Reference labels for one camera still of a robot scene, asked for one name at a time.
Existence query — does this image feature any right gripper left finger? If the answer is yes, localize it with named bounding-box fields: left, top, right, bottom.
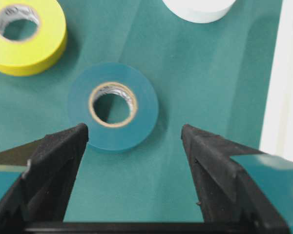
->
left=0, top=123, right=88, bottom=234

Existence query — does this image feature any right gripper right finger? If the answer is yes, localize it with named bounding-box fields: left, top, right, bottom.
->
left=181, top=124, right=293, bottom=234

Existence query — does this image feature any green tape roll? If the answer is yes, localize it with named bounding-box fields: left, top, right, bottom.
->
left=67, top=62, right=159, bottom=152

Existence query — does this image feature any white tape roll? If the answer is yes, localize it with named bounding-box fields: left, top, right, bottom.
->
left=163, top=0, right=236, bottom=23

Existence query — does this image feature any yellow tape roll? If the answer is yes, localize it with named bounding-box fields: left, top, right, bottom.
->
left=0, top=0, right=67, bottom=76

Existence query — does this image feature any white plastic tray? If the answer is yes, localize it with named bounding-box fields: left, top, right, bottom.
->
left=259, top=0, right=293, bottom=161

